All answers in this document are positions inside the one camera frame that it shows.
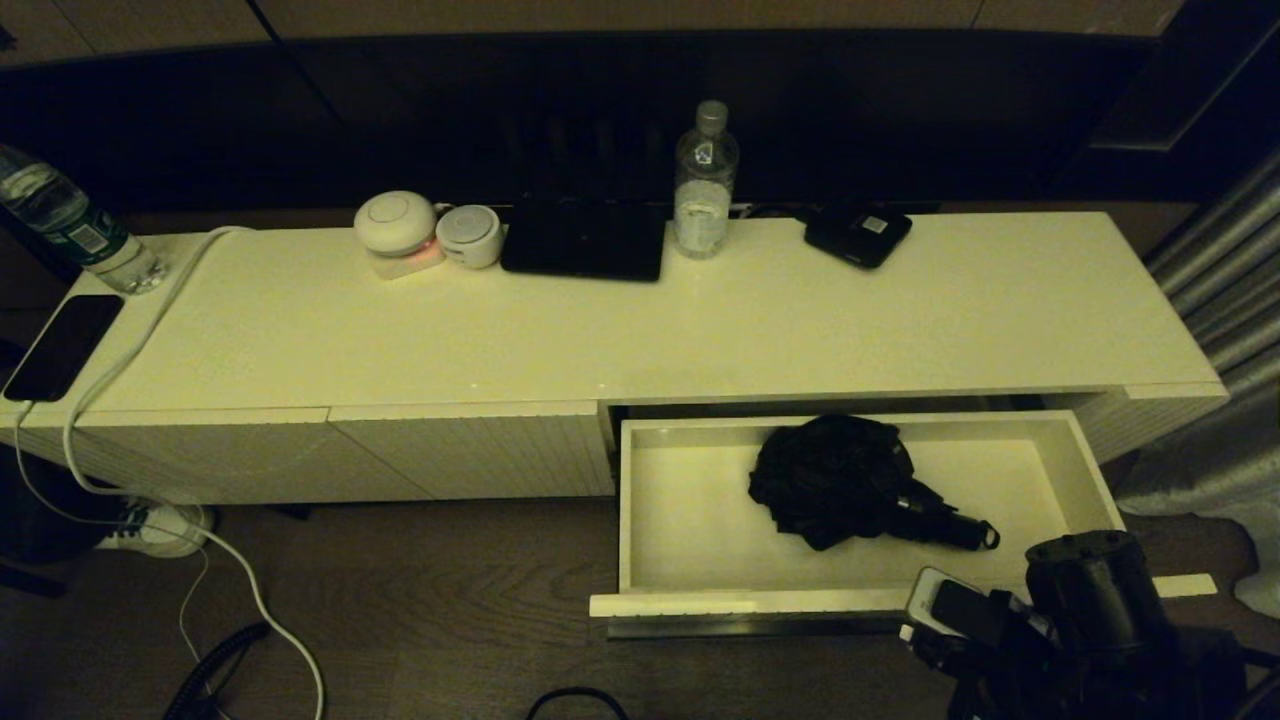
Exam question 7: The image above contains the black smartphone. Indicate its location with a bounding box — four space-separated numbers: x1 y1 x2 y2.
2 293 125 403

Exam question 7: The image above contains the white dome shaped device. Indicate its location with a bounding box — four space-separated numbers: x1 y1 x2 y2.
353 190 438 257

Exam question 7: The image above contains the white low cabinet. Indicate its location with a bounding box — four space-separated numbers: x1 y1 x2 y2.
0 210 1229 506

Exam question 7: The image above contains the clear plastic water bottle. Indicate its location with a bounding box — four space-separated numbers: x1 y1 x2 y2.
673 99 742 259

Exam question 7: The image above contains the black flat rectangular device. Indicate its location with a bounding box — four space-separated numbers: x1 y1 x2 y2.
500 195 668 282

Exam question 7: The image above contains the green label water bottle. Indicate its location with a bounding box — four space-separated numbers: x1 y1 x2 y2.
0 145 166 295

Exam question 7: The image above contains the thick white power cable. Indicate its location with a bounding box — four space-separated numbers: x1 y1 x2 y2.
62 225 327 720

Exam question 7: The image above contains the black arched floor cable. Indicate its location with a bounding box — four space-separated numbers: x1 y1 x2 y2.
527 687 629 720

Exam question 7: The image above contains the black umbrella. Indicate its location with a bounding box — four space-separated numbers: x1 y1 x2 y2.
748 415 1001 553

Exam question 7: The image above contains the white ribbed cabinet door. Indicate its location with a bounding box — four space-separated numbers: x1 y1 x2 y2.
5 405 433 506
328 400 618 501

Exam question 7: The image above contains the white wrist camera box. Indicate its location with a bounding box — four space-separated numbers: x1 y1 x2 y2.
900 567 1006 651

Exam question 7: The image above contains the small white round speaker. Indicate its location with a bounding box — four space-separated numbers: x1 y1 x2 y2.
435 204 504 269

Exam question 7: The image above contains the white sneaker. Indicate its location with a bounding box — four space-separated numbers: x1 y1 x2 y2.
95 500 213 559

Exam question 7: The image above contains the black coiled cable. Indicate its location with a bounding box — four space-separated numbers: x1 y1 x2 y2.
165 622 271 720

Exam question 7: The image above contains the small black labelled router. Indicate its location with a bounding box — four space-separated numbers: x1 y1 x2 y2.
805 205 914 269

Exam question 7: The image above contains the thin white charging cable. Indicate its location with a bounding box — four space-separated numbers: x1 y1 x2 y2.
12 400 213 666

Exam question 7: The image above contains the white cabinet drawer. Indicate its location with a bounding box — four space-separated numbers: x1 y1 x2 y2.
588 400 1219 641

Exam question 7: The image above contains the white base with pink light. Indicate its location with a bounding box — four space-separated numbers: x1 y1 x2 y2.
370 238 447 280

